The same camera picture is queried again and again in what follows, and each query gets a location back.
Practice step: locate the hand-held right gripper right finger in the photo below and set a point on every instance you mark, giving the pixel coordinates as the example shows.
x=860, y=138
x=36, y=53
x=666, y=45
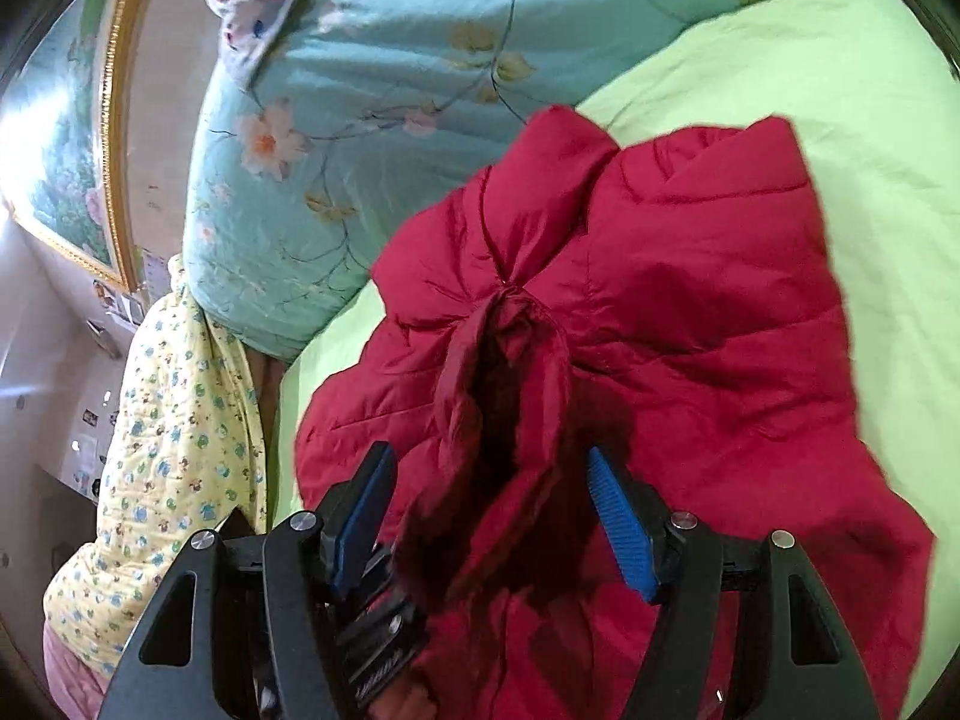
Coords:
x=622, y=532

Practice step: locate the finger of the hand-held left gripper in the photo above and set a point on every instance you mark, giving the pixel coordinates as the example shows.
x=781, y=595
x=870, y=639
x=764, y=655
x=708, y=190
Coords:
x=381, y=570

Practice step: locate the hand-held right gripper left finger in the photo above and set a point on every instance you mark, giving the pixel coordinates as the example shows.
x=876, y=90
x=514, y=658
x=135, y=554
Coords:
x=365, y=517

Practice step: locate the red puffer jacket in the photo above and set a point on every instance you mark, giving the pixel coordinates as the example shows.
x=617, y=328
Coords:
x=675, y=277

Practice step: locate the person's left hand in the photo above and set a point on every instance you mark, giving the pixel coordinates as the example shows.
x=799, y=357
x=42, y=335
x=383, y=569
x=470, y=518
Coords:
x=409, y=701

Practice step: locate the yellow printed quilt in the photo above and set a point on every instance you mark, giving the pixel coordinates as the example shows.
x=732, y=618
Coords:
x=172, y=427

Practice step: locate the pink bed sheet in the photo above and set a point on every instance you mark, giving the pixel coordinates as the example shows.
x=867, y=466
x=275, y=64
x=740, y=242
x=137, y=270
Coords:
x=67, y=682

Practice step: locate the white cabinet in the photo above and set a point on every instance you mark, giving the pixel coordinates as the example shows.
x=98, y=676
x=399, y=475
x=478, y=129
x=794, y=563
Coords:
x=45, y=390

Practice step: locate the teal floral quilt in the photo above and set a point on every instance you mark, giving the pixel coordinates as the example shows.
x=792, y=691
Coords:
x=375, y=90

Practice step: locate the light green bed sheet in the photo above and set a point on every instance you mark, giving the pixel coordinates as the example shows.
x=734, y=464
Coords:
x=862, y=127

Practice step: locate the grey printed pillow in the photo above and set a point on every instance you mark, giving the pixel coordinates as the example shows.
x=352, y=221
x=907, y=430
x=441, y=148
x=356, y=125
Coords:
x=240, y=7

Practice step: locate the gold framed wall painting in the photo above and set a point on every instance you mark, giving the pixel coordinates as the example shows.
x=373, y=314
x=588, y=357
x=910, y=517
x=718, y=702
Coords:
x=60, y=127

